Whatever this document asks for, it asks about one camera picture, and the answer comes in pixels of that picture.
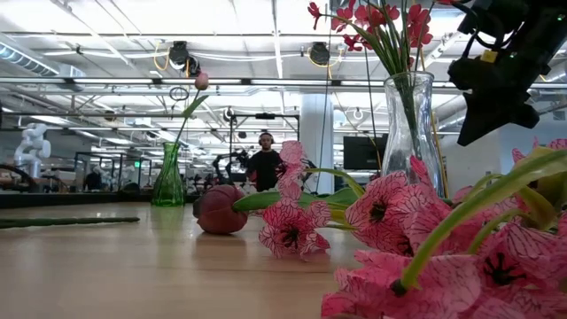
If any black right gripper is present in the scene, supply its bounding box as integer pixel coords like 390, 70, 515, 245
448, 12, 567, 147

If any sparse red flower bunch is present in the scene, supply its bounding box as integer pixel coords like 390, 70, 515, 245
307, 0, 438, 178

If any pink veined flower bunch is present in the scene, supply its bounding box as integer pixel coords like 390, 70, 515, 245
259, 136, 567, 319

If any light pink tulip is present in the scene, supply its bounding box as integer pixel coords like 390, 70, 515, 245
170, 71, 210, 147

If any dark red tulip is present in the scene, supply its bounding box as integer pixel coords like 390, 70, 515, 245
192, 183, 362, 236

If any dense red flower bunch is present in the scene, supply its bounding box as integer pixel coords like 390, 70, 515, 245
0, 215, 142, 230

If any clear glass vase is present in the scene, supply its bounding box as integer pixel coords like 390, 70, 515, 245
381, 71, 446, 198

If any green glass vase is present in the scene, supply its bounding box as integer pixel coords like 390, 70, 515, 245
151, 141, 186, 207

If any black monitor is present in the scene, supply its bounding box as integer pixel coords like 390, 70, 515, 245
343, 135, 389, 172

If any white pillar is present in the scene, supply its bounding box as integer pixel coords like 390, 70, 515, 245
300, 92, 336, 199

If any person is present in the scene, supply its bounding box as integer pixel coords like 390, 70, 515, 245
245, 131, 284, 193

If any black ceiling cable reel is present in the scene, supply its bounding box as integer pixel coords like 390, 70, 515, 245
308, 42, 331, 67
167, 40, 201, 77

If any black metal table frame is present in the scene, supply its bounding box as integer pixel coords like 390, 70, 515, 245
0, 191, 311, 209

